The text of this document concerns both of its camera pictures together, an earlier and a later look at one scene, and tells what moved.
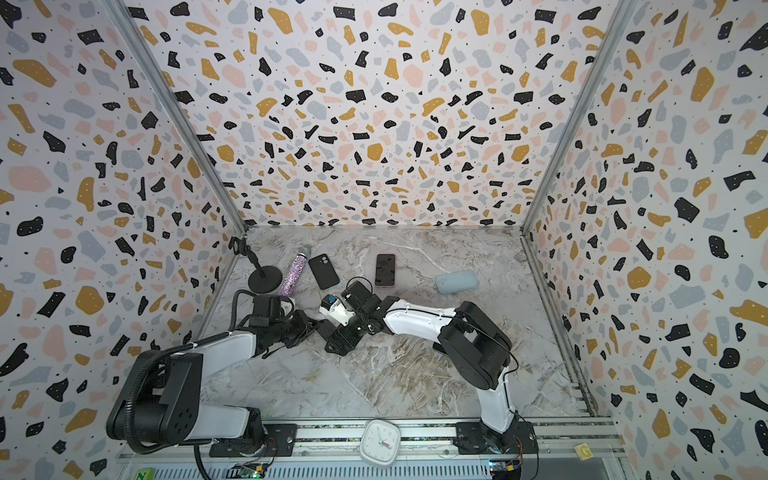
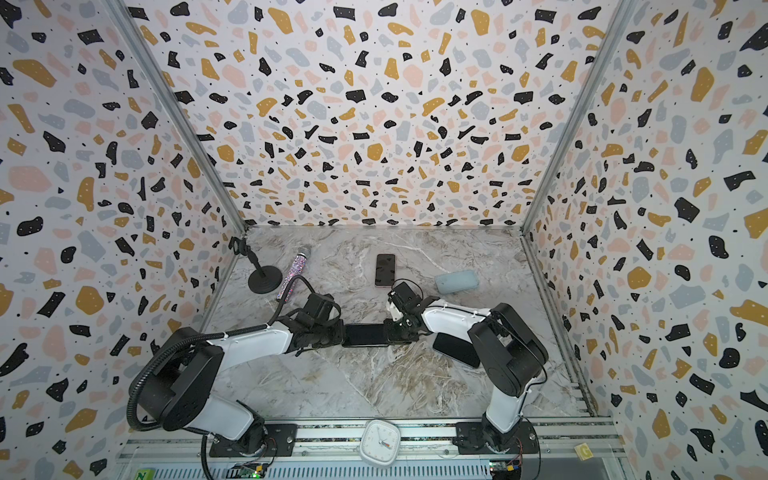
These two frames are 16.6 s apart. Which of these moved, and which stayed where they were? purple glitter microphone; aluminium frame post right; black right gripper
Moved: black right gripper
Stayed: purple glitter microphone; aluminium frame post right
